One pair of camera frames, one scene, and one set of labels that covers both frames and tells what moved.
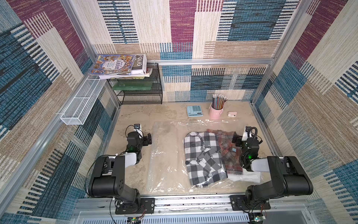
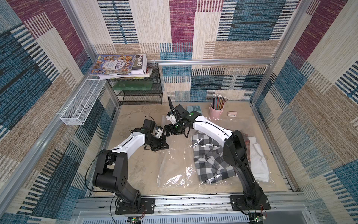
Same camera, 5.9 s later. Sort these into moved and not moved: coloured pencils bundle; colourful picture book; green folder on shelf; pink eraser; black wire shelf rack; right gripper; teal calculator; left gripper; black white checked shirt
Moved: left gripper; black white checked shirt; right gripper
Not moved: pink eraser; colourful picture book; green folder on shelf; black wire shelf rack; teal calculator; coloured pencils bundle
